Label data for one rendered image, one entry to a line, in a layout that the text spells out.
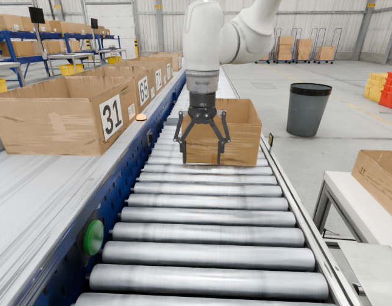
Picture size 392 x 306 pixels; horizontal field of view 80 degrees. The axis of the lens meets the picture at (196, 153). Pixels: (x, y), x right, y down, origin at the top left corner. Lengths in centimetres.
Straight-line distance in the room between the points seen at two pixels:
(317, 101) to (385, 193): 254
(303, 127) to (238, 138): 259
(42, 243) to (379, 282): 63
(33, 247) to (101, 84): 76
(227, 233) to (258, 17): 55
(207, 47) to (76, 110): 38
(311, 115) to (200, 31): 287
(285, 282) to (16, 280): 46
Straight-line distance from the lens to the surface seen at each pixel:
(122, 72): 147
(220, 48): 62
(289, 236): 66
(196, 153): 89
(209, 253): 58
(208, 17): 61
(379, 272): 67
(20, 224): 56
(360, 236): 81
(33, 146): 82
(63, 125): 74
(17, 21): 811
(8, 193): 67
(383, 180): 87
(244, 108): 123
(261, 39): 69
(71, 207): 53
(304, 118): 337
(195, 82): 62
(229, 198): 73
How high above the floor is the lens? 119
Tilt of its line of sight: 26 degrees down
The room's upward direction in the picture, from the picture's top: straight up
